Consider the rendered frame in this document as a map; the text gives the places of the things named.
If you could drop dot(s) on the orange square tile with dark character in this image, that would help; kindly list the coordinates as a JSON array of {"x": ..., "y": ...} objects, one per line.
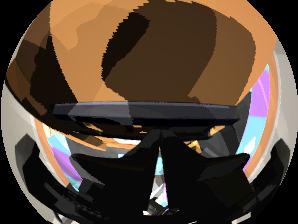
[{"x": 195, "y": 146}]

